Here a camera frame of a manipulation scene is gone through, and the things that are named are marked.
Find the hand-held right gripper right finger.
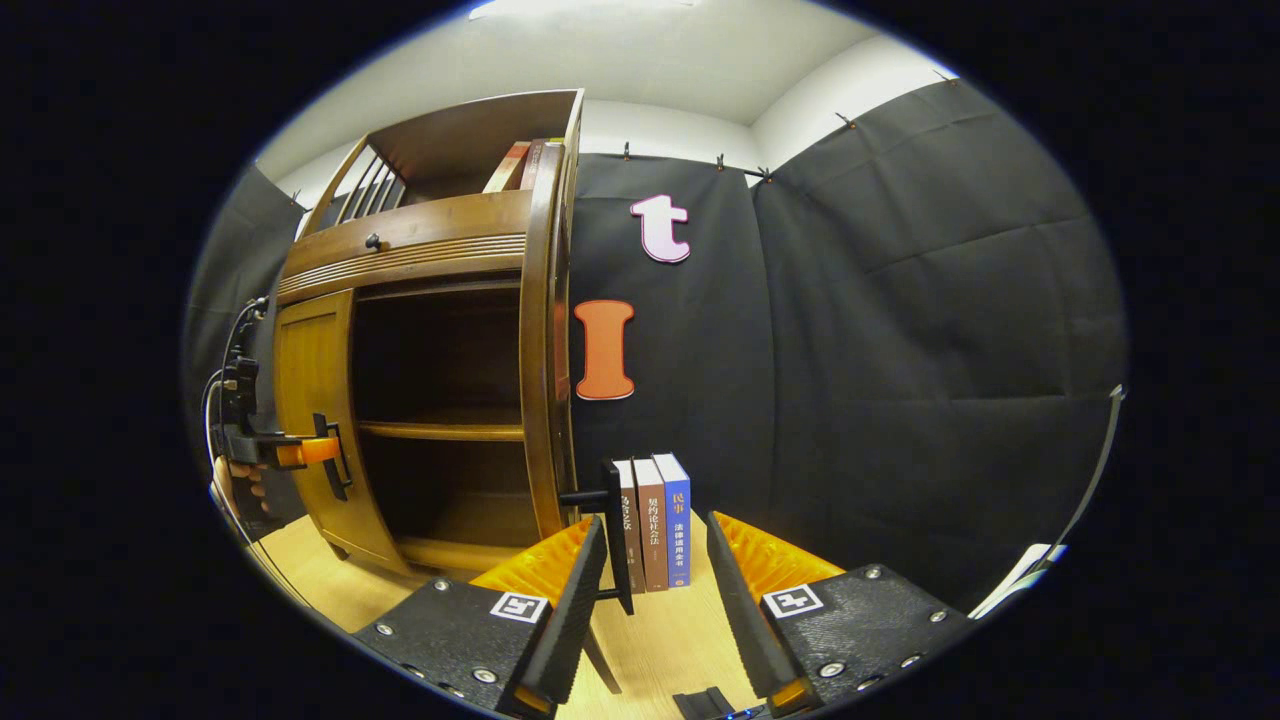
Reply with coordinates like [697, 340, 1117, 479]
[706, 510, 973, 716]

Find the black backdrop cloth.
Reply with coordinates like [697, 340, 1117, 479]
[185, 80, 1129, 611]

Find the grey cable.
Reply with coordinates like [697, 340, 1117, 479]
[1035, 385, 1127, 581]

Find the wooden double-door shoe cabinet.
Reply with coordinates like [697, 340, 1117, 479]
[272, 88, 586, 581]

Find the wooden cabinet drawer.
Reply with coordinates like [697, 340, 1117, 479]
[278, 190, 532, 307]

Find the wooden shoe cabinet door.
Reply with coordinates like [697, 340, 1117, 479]
[272, 290, 413, 577]
[518, 143, 637, 617]

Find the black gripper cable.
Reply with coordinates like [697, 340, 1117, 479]
[200, 295, 321, 611]

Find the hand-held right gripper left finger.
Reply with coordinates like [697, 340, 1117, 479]
[350, 515, 609, 719]

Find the blue spine book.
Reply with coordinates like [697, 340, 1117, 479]
[653, 453, 692, 589]

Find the dark brown spine book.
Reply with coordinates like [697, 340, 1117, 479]
[612, 460, 647, 595]

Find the large ceiling light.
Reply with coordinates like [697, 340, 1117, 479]
[470, 0, 701, 21]

